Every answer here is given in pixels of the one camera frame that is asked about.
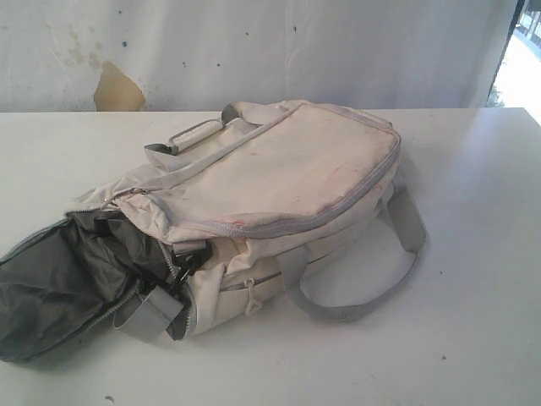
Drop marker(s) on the white and grey backpack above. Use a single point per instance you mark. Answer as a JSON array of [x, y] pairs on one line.
[[223, 216]]

